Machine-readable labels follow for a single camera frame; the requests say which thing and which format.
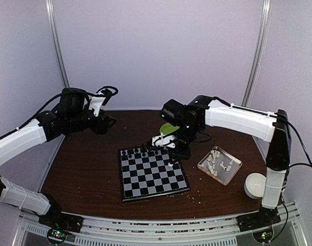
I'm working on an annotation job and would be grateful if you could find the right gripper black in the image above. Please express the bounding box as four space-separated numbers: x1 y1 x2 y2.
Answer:
169 123 200 163

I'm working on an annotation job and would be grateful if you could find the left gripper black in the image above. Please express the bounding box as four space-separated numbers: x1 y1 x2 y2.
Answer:
67 104 116 134

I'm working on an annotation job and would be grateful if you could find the black white chessboard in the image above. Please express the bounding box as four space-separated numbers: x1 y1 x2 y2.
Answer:
118 146 191 202

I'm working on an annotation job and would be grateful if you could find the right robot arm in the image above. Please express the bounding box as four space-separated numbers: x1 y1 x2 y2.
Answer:
152 95 291 227

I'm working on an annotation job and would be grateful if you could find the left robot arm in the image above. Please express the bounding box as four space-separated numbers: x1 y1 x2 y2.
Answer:
0 86 118 228

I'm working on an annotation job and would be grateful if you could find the green plate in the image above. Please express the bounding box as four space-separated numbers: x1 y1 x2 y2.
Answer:
159 122 180 135

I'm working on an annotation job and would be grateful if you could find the metal wooden tray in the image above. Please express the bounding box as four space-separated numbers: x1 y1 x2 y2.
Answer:
197 146 242 186

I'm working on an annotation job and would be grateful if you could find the white piece in tray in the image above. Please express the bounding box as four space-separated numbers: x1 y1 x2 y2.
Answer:
221 165 232 172

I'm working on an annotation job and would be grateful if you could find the white bowl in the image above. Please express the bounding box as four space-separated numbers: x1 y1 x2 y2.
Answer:
244 173 266 199

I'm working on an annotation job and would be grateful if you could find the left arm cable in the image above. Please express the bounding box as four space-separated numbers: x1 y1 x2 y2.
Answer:
0 86 119 144

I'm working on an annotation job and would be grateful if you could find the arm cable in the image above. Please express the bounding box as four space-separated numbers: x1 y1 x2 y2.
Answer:
0 86 119 144
273 112 312 171

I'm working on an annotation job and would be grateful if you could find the front aluminium rail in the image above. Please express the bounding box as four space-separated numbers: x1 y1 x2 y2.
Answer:
10 202 310 245

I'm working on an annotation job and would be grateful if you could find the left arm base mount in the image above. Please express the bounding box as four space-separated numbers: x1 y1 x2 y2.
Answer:
37 213 84 245

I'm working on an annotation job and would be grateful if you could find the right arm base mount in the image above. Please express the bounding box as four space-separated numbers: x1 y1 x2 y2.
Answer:
237 212 281 244

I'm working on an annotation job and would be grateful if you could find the left aluminium frame post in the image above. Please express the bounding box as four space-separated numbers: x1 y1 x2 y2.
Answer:
45 0 70 88

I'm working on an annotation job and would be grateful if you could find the aluminium frame post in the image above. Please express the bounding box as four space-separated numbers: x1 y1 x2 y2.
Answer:
242 0 272 107
45 0 70 88

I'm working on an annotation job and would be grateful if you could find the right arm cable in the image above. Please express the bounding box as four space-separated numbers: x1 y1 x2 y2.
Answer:
273 112 312 171

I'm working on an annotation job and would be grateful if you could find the right aluminium frame post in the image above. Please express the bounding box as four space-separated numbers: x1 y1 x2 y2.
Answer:
242 0 272 107

